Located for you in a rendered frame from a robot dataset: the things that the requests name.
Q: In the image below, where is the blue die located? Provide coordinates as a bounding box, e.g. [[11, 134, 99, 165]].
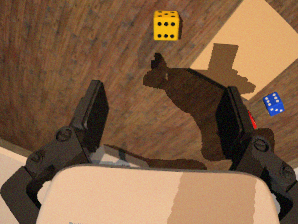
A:
[[263, 92, 285, 116]]

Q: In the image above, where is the yellow die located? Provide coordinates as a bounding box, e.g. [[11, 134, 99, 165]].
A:
[[154, 11, 179, 41]]

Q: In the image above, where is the peach flat mat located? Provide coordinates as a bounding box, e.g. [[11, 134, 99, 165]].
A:
[[189, 0, 298, 100]]

